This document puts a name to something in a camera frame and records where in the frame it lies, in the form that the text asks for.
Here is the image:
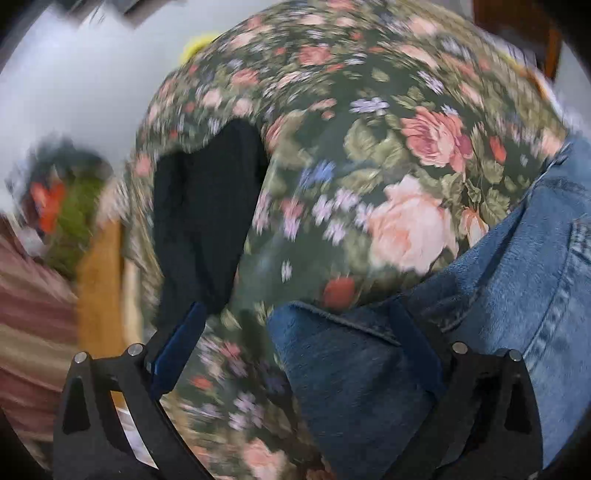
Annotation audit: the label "wooden lap desk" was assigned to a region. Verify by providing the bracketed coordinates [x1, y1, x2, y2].
[76, 220, 125, 359]

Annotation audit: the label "grey plush toy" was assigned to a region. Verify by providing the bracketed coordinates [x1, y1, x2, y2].
[14, 135, 113, 185]

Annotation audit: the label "red striped curtain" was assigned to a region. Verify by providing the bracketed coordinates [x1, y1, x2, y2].
[1, 218, 77, 442]

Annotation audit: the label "orange box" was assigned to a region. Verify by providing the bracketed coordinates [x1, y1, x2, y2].
[30, 181, 66, 234]

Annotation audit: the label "yellow pillow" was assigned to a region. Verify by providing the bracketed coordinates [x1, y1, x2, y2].
[179, 33, 219, 65]

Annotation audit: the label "blue denim jeans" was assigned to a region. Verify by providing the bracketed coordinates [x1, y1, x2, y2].
[267, 135, 590, 479]

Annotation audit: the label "beige pink blanket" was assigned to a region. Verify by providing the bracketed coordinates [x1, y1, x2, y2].
[121, 258, 143, 346]

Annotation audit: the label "wooden door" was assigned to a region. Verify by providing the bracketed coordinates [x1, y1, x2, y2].
[472, 0, 563, 80]

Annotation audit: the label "folded black pants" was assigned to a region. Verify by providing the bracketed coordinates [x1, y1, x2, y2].
[153, 119, 269, 328]

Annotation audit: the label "floral green bedspread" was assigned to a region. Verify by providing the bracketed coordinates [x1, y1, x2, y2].
[127, 1, 566, 479]

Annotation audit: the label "green patterned bag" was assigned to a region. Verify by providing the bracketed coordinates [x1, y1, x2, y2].
[44, 176, 105, 281]

